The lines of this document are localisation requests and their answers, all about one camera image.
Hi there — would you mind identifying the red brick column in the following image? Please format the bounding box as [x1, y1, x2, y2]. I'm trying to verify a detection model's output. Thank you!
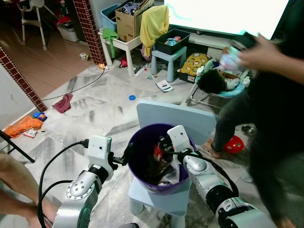
[72, 0, 106, 65]

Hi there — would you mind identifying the baby bouncer seat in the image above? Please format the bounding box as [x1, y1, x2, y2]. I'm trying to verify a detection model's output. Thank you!
[188, 57, 252, 108]

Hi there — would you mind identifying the light blue child's chair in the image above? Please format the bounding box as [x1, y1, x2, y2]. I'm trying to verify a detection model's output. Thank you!
[128, 101, 218, 228]

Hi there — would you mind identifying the white side table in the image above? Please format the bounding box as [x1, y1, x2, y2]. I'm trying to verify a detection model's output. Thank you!
[99, 28, 143, 77]

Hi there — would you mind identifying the light blue plastic stool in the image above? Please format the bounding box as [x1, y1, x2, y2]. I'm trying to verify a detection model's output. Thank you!
[151, 46, 187, 82]

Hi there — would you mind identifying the bare-legged person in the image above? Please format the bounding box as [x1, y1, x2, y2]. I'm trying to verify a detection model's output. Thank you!
[0, 152, 60, 228]

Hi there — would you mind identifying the purple plastic rubbish bin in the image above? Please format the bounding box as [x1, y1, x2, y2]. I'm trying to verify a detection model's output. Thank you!
[127, 123, 196, 195]

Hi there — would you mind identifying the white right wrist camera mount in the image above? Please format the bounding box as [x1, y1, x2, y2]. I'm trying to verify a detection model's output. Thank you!
[167, 125, 190, 153]

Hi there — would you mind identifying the pale printed soft pack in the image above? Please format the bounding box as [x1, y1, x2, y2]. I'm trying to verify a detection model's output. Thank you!
[219, 44, 248, 72]

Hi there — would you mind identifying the maroon cloth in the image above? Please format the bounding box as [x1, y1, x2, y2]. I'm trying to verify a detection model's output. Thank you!
[52, 94, 74, 114]

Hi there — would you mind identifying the large bright television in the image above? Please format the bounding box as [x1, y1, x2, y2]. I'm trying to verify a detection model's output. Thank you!
[164, 0, 290, 40]

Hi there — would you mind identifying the white storage box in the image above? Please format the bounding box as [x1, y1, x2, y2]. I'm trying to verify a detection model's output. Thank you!
[57, 17, 79, 42]

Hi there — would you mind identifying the white high chair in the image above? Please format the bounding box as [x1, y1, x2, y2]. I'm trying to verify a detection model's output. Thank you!
[17, 0, 48, 51]

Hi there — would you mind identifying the baby with dark hair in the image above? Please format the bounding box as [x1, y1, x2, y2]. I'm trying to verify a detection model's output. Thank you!
[197, 69, 243, 94]

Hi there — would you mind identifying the yellow towel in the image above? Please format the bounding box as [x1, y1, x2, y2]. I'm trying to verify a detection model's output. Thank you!
[140, 5, 170, 57]

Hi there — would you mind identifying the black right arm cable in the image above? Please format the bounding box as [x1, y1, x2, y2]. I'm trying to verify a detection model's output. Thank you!
[164, 148, 239, 198]

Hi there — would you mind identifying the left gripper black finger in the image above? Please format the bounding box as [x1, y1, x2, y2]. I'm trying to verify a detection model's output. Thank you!
[123, 142, 137, 165]

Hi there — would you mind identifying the orange cloth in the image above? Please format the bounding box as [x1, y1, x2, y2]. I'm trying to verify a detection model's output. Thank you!
[5, 116, 43, 138]

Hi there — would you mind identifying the white booklet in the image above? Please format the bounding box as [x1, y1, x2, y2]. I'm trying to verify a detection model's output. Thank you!
[156, 80, 174, 93]

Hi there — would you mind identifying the brown cardboard box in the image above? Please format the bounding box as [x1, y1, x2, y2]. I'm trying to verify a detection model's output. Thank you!
[115, 0, 155, 42]

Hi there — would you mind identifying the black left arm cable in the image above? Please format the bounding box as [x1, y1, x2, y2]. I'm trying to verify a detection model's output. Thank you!
[38, 139, 91, 228]

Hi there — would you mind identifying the small blue toy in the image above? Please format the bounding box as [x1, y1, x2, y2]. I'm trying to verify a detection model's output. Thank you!
[32, 112, 47, 122]

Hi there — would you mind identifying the red brick wall edge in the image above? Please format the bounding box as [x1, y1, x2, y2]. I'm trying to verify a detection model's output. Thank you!
[0, 46, 48, 113]

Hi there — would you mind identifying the person in dark clothes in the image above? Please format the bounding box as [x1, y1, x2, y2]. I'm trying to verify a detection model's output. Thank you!
[204, 0, 304, 228]

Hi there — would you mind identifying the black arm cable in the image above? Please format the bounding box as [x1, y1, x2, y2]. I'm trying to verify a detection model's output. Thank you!
[38, 139, 91, 228]
[164, 148, 239, 198]

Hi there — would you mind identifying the yellow patterned cushion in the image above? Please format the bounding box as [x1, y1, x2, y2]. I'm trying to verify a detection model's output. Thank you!
[182, 52, 210, 76]

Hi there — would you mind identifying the green cloth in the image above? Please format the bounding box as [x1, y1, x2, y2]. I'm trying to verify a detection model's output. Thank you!
[101, 28, 119, 46]

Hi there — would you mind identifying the black plastic crate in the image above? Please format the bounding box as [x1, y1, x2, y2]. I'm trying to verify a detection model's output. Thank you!
[154, 29, 191, 55]

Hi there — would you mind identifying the blue storage tub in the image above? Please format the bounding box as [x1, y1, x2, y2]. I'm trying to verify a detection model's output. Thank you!
[101, 4, 123, 33]

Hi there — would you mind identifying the black floor cable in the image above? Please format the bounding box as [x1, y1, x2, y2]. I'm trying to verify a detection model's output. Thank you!
[40, 69, 103, 102]

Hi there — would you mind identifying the red white wrapper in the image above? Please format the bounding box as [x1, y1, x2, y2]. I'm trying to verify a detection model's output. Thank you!
[153, 145, 165, 158]

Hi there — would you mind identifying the standing person's hand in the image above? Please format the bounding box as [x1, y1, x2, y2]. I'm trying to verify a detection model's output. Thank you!
[237, 34, 285, 72]

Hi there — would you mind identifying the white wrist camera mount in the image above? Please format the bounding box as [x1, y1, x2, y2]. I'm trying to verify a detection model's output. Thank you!
[167, 125, 190, 153]
[87, 135, 114, 167]

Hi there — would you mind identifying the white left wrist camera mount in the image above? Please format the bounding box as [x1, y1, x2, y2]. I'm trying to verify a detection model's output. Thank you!
[87, 135, 114, 167]

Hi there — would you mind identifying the dark mixed trash pile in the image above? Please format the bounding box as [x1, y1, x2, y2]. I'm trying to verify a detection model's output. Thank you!
[142, 155, 182, 187]

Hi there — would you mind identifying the black rod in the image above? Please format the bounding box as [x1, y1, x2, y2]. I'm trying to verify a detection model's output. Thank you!
[0, 129, 35, 163]

